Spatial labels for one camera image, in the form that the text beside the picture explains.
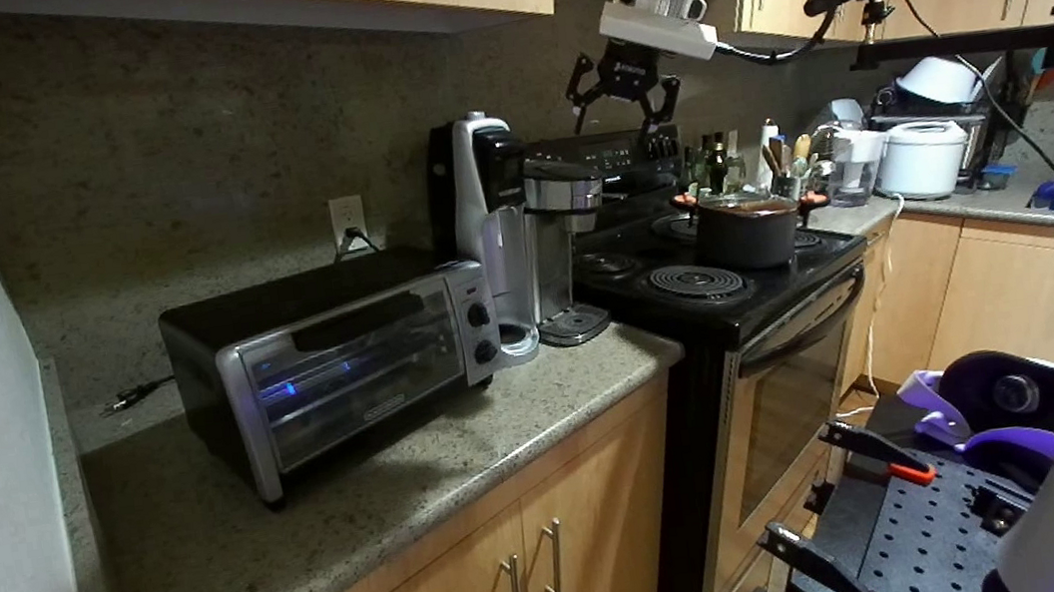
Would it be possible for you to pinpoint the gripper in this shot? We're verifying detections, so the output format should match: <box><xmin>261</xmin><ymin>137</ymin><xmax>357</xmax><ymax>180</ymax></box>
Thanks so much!
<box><xmin>560</xmin><ymin>32</ymin><xmax>688</xmax><ymax>147</ymax></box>

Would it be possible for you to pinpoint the coffee machine lid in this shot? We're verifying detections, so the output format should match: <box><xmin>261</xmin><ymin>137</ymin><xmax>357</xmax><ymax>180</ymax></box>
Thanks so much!
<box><xmin>521</xmin><ymin>152</ymin><xmax>605</xmax><ymax>194</ymax></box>

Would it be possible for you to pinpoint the silver and black coffee machine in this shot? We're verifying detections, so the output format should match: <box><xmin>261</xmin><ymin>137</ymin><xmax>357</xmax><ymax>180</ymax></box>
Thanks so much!
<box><xmin>511</xmin><ymin>152</ymin><xmax>624</xmax><ymax>352</ymax></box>

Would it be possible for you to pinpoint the white and black coffee machine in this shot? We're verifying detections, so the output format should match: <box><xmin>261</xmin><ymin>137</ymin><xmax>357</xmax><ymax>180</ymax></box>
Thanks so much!
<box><xmin>418</xmin><ymin>106</ymin><xmax>552</xmax><ymax>375</ymax></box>

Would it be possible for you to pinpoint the row of bottles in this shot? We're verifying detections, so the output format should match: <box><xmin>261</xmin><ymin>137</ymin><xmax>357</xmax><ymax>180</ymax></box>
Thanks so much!
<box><xmin>673</xmin><ymin>128</ymin><xmax>753</xmax><ymax>204</ymax></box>

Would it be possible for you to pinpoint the coil burner behind pot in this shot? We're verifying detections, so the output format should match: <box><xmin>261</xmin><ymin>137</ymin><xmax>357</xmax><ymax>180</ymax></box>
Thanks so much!
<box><xmin>653</xmin><ymin>210</ymin><xmax>704</xmax><ymax>247</ymax></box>

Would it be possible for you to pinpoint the small coil burner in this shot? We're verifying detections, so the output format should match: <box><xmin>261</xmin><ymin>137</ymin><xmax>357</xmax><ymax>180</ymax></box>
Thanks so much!
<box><xmin>577</xmin><ymin>247</ymin><xmax>642</xmax><ymax>284</ymax></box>

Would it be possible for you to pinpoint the holder with kitchen utensils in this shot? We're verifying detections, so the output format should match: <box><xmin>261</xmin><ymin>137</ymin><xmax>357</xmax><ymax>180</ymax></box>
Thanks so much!
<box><xmin>755</xmin><ymin>114</ymin><xmax>823</xmax><ymax>205</ymax></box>

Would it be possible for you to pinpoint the large coil burner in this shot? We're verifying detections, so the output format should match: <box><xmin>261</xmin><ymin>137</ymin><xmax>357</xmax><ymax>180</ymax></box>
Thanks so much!
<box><xmin>644</xmin><ymin>254</ymin><xmax>756</xmax><ymax>313</ymax></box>

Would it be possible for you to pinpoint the clear water filter pitcher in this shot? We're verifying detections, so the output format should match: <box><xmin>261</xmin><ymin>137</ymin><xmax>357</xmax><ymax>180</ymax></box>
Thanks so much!
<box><xmin>816</xmin><ymin>124</ymin><xmax>894</xmax><ymax>211</ymax></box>

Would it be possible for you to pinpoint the black stove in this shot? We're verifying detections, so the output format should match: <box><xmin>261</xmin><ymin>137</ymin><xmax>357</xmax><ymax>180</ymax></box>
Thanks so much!
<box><xmin>523</xmin><ymin>100</ymin><xmax>912</xmax><ymax>592</ymax></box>

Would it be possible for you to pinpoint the white rice cooker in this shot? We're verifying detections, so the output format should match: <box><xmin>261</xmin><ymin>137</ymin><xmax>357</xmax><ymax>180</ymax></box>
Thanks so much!
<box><xmin>868</xmin><ymin>114</ymin><xmax>977</xmax><ymax>207</ymax></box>

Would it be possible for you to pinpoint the white bowl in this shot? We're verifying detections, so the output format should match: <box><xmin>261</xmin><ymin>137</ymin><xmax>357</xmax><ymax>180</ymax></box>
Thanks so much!
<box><xmin>892</xmin><ymin>51</ymin><xmax>986</xmax><ymax>114</ymax></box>

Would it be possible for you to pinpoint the dish rack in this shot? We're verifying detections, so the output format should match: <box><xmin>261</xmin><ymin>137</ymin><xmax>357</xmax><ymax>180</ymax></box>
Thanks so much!
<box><xmin>867</xmin><ymin>70</ymin><xmax>1028</xmax><ymax>195</ymax></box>

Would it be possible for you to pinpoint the small blue container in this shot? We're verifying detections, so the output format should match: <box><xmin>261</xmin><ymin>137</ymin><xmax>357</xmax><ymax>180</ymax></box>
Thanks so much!
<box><xmin>977</xmin><ymin>161</ymin><xmax>1020</xmax><ymax>194</ymax></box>

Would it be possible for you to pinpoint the toaster oven door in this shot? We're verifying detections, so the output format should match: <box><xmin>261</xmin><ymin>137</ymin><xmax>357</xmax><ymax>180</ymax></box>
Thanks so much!
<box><xmin>232</xmin><ymin>279</ymin><xmax>484</xmax><ymax>481</ymax></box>

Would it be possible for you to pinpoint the black and silver toaster oven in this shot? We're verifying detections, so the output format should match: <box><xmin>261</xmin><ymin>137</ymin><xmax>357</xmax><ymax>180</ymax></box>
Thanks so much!
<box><xmin>153</xmin><ymin>236</ymin><xmax>518</xmax><ymax>522</ymax></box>

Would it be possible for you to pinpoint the black clamp with orange tips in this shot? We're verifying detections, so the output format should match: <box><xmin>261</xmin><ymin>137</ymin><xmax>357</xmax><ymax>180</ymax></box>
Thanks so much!
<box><xmin>755</xmin><ymin>507</ymin><xmax>902</xmax><ymax>592</ymax></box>
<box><xmin>812</xmin><ymin>407</ymin><xmax>940</xmax><ymax>501</ymax></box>

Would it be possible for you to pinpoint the purple and black device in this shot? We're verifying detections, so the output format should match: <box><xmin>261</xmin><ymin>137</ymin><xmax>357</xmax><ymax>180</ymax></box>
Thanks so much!
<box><xmin>892</xmin><ymin>342</ymin><xmax>1054</xmax><ymax>493</ymax></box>

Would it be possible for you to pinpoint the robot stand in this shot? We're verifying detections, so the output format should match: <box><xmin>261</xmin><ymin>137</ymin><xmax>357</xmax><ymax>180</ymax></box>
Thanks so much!
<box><xmin>715</xmin><ymin>375</ymin><xmax>1054</xmax><ymax>592</ymax></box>

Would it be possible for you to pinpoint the black pot with orange handles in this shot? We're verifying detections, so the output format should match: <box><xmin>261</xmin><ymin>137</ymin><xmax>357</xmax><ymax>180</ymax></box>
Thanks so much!
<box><xmin>670</xmin><ymin>176</ymin><xmax>837</xmax><ymax>281</ymax></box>

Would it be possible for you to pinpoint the wall socket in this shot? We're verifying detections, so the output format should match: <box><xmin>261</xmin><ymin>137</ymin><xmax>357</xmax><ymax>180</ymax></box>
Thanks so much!
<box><xmin>327</xmin><ymin>194</ymin><xmax>371</xmax><ymax>257</ymax></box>

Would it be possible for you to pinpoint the black cable in socket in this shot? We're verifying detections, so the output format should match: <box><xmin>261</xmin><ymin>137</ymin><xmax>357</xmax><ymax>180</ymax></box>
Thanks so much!
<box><xmin>332</xmin><ymin>222</ymin><xmax>383</xmax><ymax>261</ymax></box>

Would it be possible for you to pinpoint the white cable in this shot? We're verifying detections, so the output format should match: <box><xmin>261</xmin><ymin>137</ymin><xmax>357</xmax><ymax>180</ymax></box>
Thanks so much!
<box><xmin>810</xmin><ymin>189</ymin><xmax>934</xmax><ymax>421</ymax></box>

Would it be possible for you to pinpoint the toaster oven door handle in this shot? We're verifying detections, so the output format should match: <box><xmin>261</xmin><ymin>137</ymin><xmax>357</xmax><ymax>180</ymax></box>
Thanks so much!
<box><xmin>287</xmin><ymin>289</ymin><xmax>429</xmax><ymax>356</ymax></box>

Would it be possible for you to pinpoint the black cable with plug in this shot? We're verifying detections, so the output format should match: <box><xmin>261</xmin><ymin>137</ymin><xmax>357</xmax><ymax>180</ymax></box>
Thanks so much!
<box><xmin>96</xmin><ymin>374</ymin><xmax>181</xmax><ymax>419</ymax></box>

